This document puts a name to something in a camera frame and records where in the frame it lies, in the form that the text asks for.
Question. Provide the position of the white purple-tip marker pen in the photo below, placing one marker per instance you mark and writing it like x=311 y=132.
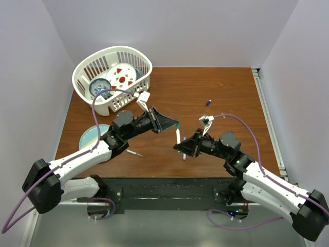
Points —
x=184 y=156

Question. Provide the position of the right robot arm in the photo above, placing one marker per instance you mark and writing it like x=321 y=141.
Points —
x=307 y=211

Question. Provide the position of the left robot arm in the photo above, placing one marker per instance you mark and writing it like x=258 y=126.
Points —
x=49 y=183

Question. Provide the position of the white plastic dish basket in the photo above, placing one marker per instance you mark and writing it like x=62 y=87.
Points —
x=98 y=64

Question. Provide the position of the white watermelon pattern plate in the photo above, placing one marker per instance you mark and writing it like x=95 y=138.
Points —
x=121 y=75

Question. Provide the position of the blue rimmed plate behind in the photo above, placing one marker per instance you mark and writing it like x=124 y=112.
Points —
x=139 y=73

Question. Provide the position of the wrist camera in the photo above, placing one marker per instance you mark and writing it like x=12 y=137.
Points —
x=142 y=99
x=206 y=121

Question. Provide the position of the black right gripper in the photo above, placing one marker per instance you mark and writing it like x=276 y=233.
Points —
x=190 y=146

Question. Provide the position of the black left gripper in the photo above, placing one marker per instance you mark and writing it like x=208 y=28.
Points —
x=159 y=122

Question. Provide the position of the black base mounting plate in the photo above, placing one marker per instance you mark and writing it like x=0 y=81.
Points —
x=173 y=193

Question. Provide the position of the blue white patterned bowl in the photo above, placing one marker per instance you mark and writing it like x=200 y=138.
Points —
x=98 y=85

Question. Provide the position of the aluminium frame rail right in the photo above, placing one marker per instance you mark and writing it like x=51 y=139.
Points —
x=271 y=130

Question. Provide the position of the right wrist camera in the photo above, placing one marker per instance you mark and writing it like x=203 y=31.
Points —
x=206 y=121

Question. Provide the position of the light blue plate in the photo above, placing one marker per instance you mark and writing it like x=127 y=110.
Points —
x=87 y=141

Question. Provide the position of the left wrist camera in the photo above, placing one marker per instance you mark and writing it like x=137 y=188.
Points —
x=142 y=99

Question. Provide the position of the grey green pen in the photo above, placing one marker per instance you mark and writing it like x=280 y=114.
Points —
x=134 y=153

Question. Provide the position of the white green-end marker pen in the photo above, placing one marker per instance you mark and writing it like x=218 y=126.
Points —
x=178 y=140

